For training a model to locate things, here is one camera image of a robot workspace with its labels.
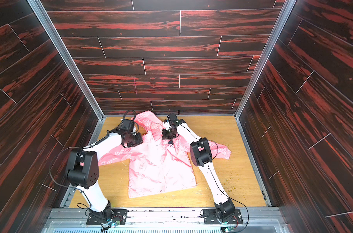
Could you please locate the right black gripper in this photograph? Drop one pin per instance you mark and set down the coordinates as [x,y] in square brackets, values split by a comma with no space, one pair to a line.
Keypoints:
[168,135]

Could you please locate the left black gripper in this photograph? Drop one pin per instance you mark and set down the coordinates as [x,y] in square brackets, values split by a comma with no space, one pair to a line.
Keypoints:
[140,140]

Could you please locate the pink hooded jacket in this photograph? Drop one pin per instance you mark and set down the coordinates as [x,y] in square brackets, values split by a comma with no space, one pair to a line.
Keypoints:
[155,166]

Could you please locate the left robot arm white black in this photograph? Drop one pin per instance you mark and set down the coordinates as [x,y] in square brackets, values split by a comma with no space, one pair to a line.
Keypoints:
[82,170]

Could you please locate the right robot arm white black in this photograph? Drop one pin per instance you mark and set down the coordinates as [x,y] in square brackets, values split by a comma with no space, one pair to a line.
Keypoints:
[202,157]

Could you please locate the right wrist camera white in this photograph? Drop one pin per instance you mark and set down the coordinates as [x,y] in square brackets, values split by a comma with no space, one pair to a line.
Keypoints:
[166,125]

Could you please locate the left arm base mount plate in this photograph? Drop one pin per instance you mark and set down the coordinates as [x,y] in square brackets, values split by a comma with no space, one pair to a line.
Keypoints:
[113,217]

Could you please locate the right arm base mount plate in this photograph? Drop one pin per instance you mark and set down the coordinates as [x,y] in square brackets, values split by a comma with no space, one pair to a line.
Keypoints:
[215,216]

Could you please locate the aluminium front rail frame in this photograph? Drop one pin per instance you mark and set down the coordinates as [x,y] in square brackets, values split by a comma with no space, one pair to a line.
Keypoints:
[169,220]

